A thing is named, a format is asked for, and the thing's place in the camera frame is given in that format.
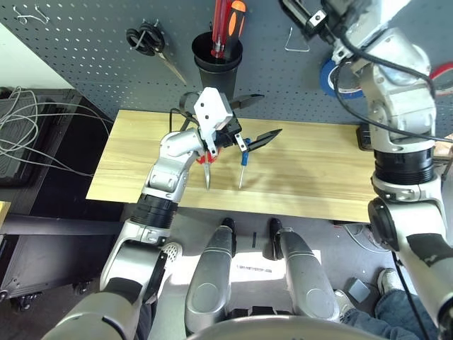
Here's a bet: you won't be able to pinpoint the grey metal pegboard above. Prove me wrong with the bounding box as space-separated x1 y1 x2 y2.
0 0 453 139

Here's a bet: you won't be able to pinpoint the metal double hook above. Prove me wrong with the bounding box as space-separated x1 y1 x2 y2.
13 4 50 26

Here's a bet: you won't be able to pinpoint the wire pliers holder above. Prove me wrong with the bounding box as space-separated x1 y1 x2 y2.
285 26 311 53

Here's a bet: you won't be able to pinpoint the red tape roll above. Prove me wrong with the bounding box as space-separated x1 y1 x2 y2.
430 62 453 100

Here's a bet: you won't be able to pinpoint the grey foot pedal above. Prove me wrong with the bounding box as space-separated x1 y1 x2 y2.
347 278 371 302

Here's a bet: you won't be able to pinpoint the blue tape roll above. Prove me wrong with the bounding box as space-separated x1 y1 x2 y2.
319 58 365 98

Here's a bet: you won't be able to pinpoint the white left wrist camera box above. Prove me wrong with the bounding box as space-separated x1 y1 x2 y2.
193 87 234 166

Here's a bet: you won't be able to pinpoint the white mesh shoe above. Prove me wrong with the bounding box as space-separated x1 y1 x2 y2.
162 242 183 263

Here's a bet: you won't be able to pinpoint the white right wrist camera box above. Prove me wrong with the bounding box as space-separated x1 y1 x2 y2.
331 35 360 68

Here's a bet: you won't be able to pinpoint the silver robot leg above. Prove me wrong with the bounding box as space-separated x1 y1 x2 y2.
269 218 340 322
185 217 237 334

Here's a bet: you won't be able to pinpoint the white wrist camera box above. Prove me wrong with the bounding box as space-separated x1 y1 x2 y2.
331 35 360 68
193 87 234 166

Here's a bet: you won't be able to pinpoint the silver left robot leg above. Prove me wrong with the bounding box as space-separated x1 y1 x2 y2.
185 217 237 334

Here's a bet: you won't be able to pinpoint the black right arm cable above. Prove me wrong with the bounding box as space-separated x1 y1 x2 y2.
332 21 453 142

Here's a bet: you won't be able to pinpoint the black glossy side table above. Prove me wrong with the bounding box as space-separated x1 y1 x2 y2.
31 90 125 217

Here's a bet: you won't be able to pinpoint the grey robot torso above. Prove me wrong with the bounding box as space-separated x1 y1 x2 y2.
190 316 383 340

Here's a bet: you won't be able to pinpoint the red handled scissors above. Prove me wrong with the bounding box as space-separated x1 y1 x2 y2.
196 148 222 192

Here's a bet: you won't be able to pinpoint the blue handled screwdriver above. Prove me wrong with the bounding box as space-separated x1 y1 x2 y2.
237 150 249 191

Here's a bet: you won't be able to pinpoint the black ribbed case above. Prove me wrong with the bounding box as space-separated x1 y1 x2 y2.
0 88 75 188

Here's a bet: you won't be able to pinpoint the black handled scissors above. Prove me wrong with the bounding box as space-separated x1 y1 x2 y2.
126 23 188 86

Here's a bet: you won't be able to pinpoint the tan cardboard box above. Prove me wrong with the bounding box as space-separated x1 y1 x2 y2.
435 134 453 167

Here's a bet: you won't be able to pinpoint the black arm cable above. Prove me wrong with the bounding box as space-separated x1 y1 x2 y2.
169 91 205 132
332 21 453 142

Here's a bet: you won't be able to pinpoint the metal scissors hook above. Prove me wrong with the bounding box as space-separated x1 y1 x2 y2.
130 19 160 52

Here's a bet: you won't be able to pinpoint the black trouser leg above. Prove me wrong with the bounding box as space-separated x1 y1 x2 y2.
136 300 159 340

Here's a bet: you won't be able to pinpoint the silver right robot leg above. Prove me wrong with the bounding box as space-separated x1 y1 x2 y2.
269 218 340 322

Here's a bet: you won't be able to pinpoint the blue jeans leg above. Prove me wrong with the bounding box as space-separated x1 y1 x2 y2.
341 288 440 340

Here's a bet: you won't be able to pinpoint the white sneaker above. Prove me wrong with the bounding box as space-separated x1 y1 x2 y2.
377 268 406 297
334 289 355 323

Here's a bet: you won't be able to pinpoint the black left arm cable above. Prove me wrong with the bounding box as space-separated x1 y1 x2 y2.
169 91 205 132

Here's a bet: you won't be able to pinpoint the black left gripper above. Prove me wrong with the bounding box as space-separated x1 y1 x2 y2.
214 93 283 153

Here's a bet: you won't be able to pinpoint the red handled screwdriver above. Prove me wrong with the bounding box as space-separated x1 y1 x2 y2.
210 0 233 60

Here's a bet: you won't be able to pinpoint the black plastic cup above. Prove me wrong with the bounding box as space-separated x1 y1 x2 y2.
191 30 244 107

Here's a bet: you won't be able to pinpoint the black wheeled flight case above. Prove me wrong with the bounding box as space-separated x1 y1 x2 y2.
0 232 123 309

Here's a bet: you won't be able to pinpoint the white loose cables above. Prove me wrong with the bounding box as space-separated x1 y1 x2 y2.
345 222 376 252

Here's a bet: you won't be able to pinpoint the black plastic tool case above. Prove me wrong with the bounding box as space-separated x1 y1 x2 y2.
355 123 376 152

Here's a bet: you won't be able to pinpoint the grey cable bundle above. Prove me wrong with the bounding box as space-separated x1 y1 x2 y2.
0 86 114 178

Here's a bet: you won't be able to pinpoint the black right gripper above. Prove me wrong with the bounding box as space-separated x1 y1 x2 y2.
280 0 358 43

